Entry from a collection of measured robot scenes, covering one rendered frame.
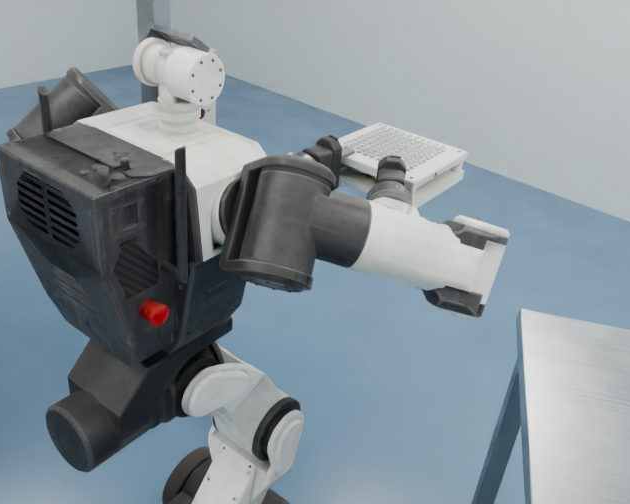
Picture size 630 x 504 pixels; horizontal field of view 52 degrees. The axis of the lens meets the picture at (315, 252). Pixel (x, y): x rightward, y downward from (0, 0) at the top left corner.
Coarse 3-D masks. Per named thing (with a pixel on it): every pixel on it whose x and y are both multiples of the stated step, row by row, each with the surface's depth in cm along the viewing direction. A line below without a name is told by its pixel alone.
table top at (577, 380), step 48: (528, 336) 121; (576, 336) 122; (624, 336) 123; (528, 384) 109; (576, 384) 110; (624, 384) 111; (528, 432) 100; (576, 432) 101; (624, 432) 101; (528, 480) 93; (576, 480) 93; (624, 480) 93
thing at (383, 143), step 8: (376, 136) 148; (384, 136) 149; (392, 136) 150; (400, 136) 149; (360, 144) 144; (368, 144) 144; (376, 144) 143; (384, 144) 144; (392, 144) 145; (400, 144) 145; (408, 144) 146; (416, 144) 145; (424, 144) 146; (368, 152) 141; (376, 152) 140; (384, 152) 140; (392, 152) 142; (400, 152) 140; (408, 152) 141; (416, 152) 142; (424, 152) 142; (408, 160) 138
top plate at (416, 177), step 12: (360, 132) 152; (408, 132) 154; (432, 144) 149; (444, 144) 150; (360, 156) 139; (444, 156) 143; (456, 156) 144; (360, 168) 137; (372, 168) 135; (420, 168) 136; (432, 168) 137; (444, 168) 140; (408, 180) 131; (420, 180) 132
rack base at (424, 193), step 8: (344, 176) 141; (352, 176) 141; (360, 176) 141; (440, 176) 145; (448, 176) 146; (456, 176) 147; (344, 184) 143; (352, 184) 140; (360, 184) 139; (368, 184) 138; (424, 184) 141; (432, 184) 141; (440, 184) 142; (448, 184) 145; (416, 192) 137; (424, 192) 137; (432, 192) 139; (440, 192) 143; (416, 200) 134; (424, 200) 138
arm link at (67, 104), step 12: (60, 84) 98; (72, 84) 97; (60, 96) 97; (72, 96) 97; (84, 96) 97; (36, 108) 98; (60, 108) 96; (72, 108) 97; (84, 108) 97; (96, 108) 98; (24, 120) 97; (36, 120) 96; (60, 120) 97; (72, 120) 97; (24, 132) 96; (36, 132) 96
